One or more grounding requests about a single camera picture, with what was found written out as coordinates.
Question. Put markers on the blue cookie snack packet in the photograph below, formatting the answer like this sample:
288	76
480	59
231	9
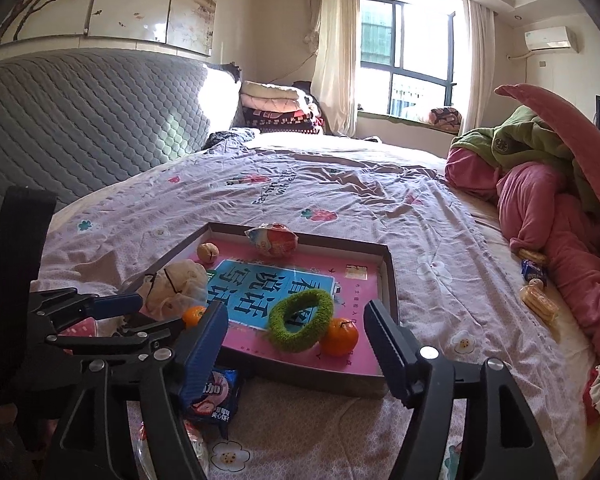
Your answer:
222	390

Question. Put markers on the beige mesh hair cap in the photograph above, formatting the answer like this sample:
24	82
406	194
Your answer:
180	280

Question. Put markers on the green blanket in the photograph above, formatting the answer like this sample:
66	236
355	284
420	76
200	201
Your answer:
515	145

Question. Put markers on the dark patterned folded blanket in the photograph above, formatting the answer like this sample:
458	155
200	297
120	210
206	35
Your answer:
280	121

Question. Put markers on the small orange tangerine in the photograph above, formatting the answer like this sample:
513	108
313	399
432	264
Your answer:
194	316

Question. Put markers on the tan walnut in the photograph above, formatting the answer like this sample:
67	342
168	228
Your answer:
207	251

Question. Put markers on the small biscuit packet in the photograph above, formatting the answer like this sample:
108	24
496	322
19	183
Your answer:
532	256

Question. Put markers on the dark grey cloth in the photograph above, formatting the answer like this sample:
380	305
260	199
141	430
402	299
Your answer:
230	138

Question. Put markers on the red white snack packet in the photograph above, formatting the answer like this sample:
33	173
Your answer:
272	241

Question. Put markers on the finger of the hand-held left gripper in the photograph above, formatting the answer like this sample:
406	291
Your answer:
140	342
115	304

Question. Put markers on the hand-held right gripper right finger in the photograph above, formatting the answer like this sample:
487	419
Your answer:
387	355

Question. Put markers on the brown cardboard tray pink bottom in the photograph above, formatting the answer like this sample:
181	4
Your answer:
350	300

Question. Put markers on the pink quilt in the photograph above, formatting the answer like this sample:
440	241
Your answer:
540	200

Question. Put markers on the pink folded blanket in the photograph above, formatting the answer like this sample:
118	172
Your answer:
275	103

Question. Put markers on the clear pack of biscuits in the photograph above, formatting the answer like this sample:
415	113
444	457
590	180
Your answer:
540	302

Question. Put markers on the orange tangerine with stem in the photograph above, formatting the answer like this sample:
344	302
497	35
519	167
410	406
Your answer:
339	337

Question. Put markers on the grey quilted headboard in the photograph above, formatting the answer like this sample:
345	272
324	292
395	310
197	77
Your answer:
80	120

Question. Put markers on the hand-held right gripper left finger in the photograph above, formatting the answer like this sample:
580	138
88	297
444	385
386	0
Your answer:
205	352

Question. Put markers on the dark framed window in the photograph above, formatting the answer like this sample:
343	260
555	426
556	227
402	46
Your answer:
410	60

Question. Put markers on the patterned blanket on windowsill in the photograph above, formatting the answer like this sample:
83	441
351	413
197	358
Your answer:
446	117

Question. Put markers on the cream curtain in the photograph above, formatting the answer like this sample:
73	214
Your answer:
335	60
479	70

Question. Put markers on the clear red plastic packet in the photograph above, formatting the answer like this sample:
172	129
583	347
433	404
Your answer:
192	442

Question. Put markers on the small blue snack packet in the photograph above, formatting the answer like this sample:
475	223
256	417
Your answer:
533	272

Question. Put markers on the painted wall cabinet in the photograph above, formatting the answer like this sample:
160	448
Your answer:
130	5

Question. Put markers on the cream folded blanket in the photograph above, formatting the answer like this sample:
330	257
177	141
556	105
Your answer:
270	89

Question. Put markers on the white air conditioner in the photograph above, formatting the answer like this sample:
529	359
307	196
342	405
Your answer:
550	39

